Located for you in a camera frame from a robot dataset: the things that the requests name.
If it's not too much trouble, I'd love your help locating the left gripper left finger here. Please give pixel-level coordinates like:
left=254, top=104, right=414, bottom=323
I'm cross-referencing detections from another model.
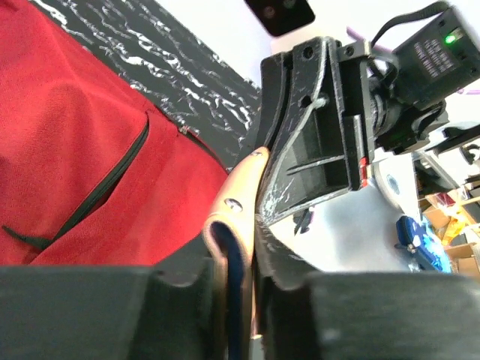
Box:
left=1, top=239, right=224, bottom=359

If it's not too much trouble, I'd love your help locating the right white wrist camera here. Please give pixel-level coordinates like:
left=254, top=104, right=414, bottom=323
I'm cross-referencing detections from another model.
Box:
left=245, top=0, right=316, bottom=54

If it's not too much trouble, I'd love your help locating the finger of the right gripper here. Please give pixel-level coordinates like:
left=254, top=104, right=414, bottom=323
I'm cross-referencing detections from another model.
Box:
left=256, top=52, right=293, bottom=150

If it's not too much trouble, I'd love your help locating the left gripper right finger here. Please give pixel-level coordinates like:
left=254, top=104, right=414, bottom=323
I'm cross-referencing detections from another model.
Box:
left=254, top=217, right=479, bottom=359

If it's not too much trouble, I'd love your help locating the pink leather wallet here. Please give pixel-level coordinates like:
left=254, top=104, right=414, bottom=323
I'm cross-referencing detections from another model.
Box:
left=202, top=147, right=269, bottom=359

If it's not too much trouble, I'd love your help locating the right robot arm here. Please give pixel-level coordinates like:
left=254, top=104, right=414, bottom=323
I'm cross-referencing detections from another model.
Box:
left=256, top=1, right=479, bottom=225

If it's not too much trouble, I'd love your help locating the red student backpack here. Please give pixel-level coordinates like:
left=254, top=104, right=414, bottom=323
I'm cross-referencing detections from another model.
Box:
left=1, top=1, right=227, bottom=265

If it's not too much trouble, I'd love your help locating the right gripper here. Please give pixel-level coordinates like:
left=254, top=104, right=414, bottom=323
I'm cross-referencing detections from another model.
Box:
left=256, top=37, right=450, bottom=225

